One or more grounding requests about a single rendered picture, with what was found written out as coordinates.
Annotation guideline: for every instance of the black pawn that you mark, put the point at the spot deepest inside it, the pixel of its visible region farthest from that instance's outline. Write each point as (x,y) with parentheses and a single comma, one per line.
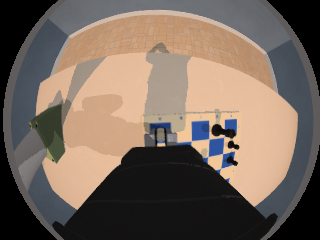
(230,160)
(232,145)

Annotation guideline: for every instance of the white chess rook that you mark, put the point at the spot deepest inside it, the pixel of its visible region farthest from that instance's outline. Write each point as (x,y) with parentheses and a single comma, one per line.
(160,134)

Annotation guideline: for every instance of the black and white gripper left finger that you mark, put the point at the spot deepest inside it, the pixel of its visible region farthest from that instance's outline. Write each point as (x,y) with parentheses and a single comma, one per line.
(150,140)

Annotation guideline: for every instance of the blue and cream chessboard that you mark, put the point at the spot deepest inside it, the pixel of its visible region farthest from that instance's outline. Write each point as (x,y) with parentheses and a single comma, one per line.
(195,130)

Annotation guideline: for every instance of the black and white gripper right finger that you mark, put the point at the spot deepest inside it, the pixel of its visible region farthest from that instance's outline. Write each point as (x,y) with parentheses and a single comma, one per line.
(171,137)

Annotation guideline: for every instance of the black chess king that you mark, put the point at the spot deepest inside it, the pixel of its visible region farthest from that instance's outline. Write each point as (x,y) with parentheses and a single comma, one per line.
(217,130)

